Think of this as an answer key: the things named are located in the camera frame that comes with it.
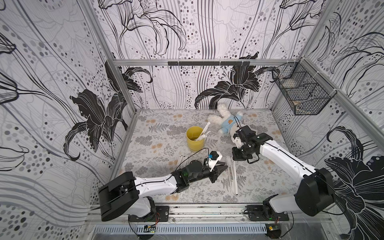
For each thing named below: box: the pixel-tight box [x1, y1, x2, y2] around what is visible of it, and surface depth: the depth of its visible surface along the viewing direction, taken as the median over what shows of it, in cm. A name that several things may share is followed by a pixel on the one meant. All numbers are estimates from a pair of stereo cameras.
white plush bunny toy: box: [207, 103, 243, 134], surface depth 108 cm
